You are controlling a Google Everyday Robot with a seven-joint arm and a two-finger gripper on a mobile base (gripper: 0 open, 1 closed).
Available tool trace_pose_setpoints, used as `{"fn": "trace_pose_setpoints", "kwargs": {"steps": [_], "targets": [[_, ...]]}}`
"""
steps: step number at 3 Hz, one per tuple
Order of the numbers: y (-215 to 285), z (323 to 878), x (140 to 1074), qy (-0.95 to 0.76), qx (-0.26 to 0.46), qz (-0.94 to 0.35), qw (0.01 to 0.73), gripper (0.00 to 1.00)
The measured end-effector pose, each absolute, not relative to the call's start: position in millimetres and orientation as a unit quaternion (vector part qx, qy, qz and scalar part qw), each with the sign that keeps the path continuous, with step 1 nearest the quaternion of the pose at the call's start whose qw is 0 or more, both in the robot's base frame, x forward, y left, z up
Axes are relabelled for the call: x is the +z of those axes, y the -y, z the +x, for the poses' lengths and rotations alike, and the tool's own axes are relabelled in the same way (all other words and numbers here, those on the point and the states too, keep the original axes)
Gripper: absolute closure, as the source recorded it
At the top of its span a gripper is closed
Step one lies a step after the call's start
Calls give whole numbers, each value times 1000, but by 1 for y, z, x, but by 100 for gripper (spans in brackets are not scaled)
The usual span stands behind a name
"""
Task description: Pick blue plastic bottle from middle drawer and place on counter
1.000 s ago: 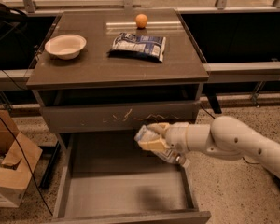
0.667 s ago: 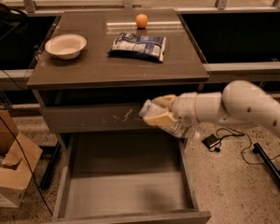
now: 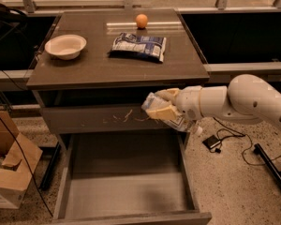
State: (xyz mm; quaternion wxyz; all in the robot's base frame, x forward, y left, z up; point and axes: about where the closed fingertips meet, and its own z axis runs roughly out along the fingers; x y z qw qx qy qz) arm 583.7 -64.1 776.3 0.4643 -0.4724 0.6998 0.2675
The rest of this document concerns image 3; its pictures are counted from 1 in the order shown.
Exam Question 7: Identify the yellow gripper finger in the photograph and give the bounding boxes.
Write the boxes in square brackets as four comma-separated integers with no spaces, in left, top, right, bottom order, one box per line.
[146,105,181,120]
[155,88,180,103]

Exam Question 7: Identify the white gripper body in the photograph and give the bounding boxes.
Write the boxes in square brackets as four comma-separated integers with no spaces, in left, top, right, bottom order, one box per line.
[175,85,202,121]

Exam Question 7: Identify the blue label plastic bottle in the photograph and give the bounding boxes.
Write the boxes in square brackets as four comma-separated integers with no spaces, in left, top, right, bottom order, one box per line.
[141,93,203,135]

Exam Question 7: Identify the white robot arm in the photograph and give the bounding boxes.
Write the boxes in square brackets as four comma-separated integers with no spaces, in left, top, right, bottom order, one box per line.
[141,74,281,132]

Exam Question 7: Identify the dark brown drawer cabinet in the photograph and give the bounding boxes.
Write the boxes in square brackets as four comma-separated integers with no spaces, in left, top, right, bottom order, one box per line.
[27,9,209,146]

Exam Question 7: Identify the open grey middle drawer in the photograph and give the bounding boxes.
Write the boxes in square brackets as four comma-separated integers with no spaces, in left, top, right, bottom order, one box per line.
[53,129,212,225]

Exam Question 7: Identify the closed grey upper drawer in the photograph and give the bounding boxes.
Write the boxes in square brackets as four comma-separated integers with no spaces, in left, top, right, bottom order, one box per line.
[41,104,170,134]

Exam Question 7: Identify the black power adapter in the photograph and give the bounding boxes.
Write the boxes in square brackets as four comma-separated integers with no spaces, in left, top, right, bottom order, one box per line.
[202,135,221,150]

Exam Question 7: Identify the blue white chip bag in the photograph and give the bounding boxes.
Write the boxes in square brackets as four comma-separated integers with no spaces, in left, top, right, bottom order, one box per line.
[110,33,167,63]

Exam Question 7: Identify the orange fruit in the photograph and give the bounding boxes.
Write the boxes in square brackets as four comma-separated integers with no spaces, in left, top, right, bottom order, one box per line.
[135,14,148,29]

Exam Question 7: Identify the black table leg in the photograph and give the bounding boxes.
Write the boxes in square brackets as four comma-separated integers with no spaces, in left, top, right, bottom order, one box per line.
[254,143,281,188]

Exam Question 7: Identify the white paper bowl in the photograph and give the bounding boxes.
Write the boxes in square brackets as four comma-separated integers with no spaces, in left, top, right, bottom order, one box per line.
[45,35,87,60]

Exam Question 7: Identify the brown cardboard box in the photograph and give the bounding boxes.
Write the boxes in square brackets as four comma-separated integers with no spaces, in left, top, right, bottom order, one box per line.
[0,111,42,209]

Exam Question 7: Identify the black floor cable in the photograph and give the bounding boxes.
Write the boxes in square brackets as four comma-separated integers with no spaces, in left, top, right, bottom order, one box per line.
[200,115,281,167]

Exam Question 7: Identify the black cable at left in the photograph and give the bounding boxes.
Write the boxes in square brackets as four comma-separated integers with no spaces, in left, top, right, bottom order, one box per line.
[0,68,54,218]

